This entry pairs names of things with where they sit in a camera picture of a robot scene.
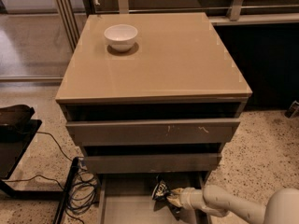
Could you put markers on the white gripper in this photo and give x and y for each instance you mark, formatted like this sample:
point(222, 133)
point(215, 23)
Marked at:
point(186, 198)

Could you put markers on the blue chip bag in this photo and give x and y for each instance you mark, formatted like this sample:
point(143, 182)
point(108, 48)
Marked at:
point(161, 192)

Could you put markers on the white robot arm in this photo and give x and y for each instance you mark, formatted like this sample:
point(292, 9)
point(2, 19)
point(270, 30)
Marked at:
point(282, 207)

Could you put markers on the grey open bottom drawer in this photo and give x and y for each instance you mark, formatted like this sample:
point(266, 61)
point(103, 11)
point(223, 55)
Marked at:
point(126, 199)

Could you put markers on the grey middle drawer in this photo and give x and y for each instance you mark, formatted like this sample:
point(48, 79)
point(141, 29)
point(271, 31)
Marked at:
point(153, 163)

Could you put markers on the grey top drawer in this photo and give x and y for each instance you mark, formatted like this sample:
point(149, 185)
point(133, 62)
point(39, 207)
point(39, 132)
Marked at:
point(152, 132)

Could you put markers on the beige drawer cabinet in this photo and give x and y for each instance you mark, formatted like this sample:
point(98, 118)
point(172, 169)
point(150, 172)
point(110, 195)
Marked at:
point(178, 68)

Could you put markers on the black bag on table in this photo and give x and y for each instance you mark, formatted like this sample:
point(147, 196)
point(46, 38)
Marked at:
point(14, 118)

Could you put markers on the white ceramic bowl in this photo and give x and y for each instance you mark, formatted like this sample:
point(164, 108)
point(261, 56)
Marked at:
point(121, 37)

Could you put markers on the black side table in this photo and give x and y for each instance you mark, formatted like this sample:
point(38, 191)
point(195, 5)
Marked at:
point(12, 148)

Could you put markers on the metal railing frame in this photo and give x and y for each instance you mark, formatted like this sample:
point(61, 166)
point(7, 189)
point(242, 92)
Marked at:
point(221, 12)

